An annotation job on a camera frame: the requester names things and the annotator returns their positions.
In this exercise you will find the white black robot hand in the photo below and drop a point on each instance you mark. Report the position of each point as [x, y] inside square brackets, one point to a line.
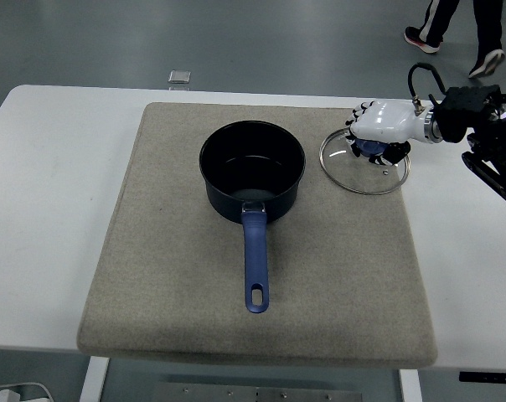
[387, 121]

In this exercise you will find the glass lid with blue knob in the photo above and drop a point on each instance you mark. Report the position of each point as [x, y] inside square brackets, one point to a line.
[362, 180]

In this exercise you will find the person's leg with dark shoe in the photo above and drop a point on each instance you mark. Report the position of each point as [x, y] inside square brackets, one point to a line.
[489, 25]
[437, 17]

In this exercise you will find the beige fabric mat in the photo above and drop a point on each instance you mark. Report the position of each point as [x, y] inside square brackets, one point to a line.
[341, 251]

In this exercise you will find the small silver floor plate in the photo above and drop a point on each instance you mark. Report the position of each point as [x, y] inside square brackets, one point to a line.
[179, 76]

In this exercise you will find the white table leg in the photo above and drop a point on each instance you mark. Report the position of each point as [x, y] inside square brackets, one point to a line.
[410, 387]
[94, 381]

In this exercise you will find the black table control panel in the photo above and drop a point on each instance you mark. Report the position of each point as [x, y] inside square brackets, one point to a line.
[487, 377]

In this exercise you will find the grey metal plate with screws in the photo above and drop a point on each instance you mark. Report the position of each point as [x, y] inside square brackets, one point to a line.
[194, 393]

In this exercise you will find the white power adapter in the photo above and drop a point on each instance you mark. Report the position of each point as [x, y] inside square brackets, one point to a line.
[8, 397]

